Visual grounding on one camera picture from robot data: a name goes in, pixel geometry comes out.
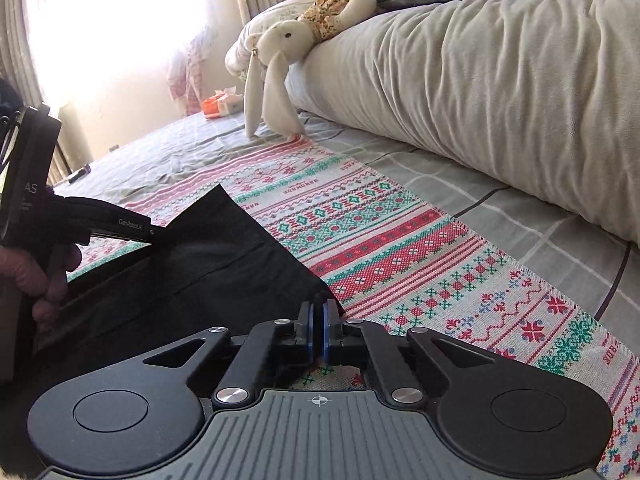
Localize orange tissue pack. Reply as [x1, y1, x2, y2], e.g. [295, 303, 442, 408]
[202, 87, 247, 119]

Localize black pants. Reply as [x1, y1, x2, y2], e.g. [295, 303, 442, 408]
[30, 183, 346, 396]

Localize red green patterned blanket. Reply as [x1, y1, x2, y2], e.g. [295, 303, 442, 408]
[65, 135, 640, 480]

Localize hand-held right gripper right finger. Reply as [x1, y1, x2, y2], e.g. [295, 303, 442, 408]
[321, 299, 496, 407]

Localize cream stuffed rabbit toy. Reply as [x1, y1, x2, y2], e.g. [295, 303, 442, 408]
[243, 0, 379, 139]

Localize grey checked bed sheet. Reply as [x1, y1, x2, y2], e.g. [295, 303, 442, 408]
[47, 109, 640, 356]

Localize white quilted pillow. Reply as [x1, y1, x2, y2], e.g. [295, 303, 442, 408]
[224, 2, 301, 82]

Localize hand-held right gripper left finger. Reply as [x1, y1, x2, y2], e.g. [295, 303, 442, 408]
[142, 301, 317, 409]

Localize pink hanging clothing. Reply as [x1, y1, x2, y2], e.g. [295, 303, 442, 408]
[167, 35, 212, 117]

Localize person's left hand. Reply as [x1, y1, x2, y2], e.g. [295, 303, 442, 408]
[0, 242, 83, 324]

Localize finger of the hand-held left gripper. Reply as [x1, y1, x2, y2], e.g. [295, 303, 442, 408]
[87, 231, 155, 249]
[50, 194, 168, 242]

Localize beige duvet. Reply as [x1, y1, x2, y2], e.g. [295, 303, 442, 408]
[285, 0, 640, 247]

